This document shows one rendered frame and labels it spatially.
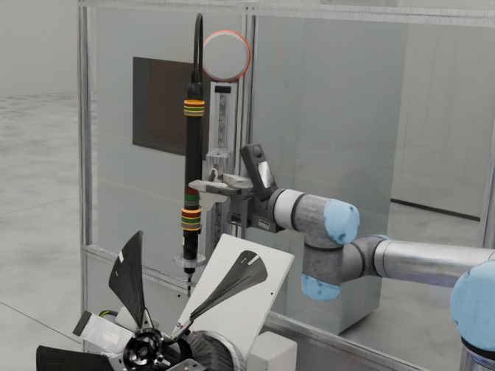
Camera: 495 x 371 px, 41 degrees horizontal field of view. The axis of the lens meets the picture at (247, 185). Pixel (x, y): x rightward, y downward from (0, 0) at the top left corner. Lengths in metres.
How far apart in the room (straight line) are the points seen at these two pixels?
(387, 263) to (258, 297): 0.66
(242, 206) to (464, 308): 0.51
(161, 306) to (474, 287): 1.89
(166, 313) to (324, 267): 1.54
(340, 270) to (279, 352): 0.96
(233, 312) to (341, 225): 0.76
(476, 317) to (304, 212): 0.40
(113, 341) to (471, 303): 1.18
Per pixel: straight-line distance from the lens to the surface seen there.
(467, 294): 1.01
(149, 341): 1.66
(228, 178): 1.43
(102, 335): 1.98
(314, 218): 1.23
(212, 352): 1.77
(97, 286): 3.02
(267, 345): 2.24
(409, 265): 1.27
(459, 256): 1.21
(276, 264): 1.90
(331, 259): 1.25
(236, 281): 1.64
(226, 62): 2.12
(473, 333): 1.01
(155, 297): 2.75
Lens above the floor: 2.01
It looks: 14 degrees down
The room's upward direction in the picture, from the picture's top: 3 degrees clockwise
